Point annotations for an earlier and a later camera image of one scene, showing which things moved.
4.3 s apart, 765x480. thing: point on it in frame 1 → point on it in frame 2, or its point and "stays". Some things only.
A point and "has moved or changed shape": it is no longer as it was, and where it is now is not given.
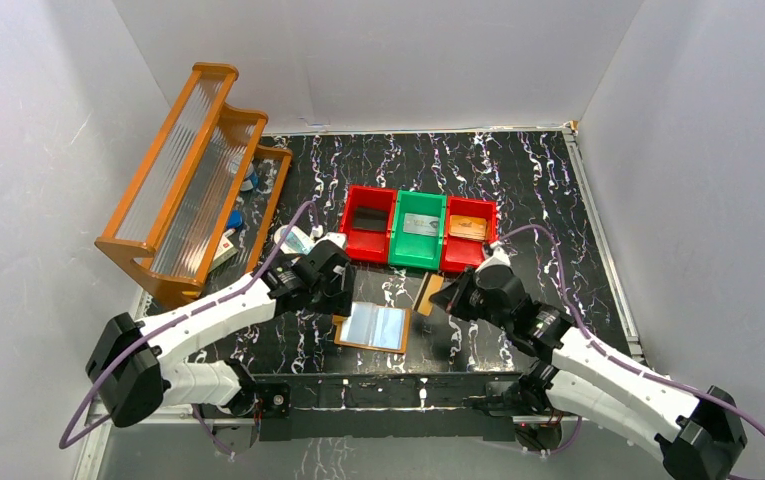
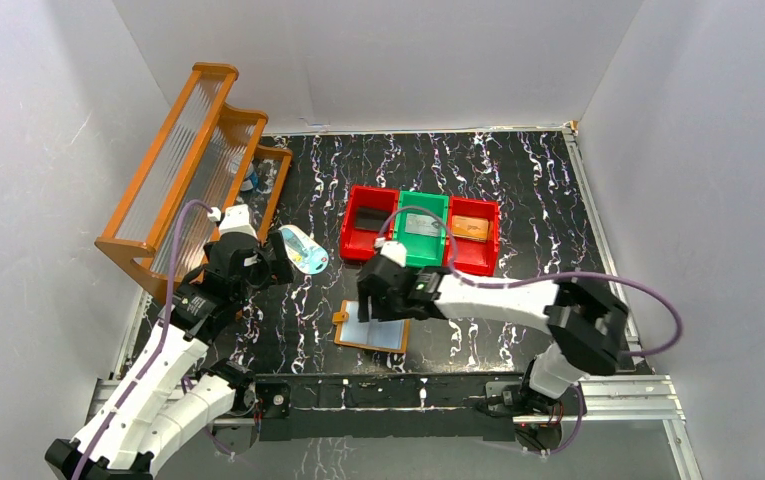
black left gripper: [343, 290] → [265, 259]
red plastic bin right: [471, 224] stays
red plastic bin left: [367, 221] stays
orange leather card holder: [374, 326] stays
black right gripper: [452, 297] → [378, 311]
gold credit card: [434, 285] has moved or changed shape
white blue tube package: [295, 241] stays
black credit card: [370, 219] stays
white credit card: [421, 224] stays
